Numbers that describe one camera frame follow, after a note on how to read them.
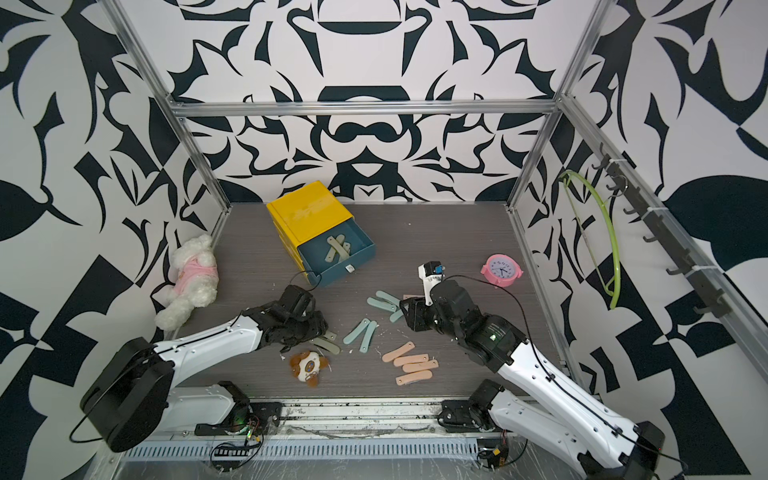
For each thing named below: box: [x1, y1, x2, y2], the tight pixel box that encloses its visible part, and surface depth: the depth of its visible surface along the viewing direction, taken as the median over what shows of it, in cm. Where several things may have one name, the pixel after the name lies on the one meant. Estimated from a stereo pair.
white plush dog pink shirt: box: [155, 234, 219, 331], surface depth 91 cm
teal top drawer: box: [297, 217, 376, 287], surface depth 85 cm
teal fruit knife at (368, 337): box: [360, 320, 377, 354], surface depth 89 cm
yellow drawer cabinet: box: [266, 180, 355, 285], surface depth 89 cm
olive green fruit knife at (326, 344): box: [309, 338, 341, 355], surface depth 87 cm
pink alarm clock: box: [480, 254, 523, 288], surface depth 101 cm
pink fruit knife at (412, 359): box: [393, 354, 429, 367], surface depth 85 cm
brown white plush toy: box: [290, 350, 328, 388], surface depth 81 cm
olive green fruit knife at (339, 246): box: [325, 234, 351, 262], surface depth 89 cm
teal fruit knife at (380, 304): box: [367, 297, 397, 312], surface depth 96 cm
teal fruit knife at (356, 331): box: [343, 318, 370, 345], surface depth 89 cm
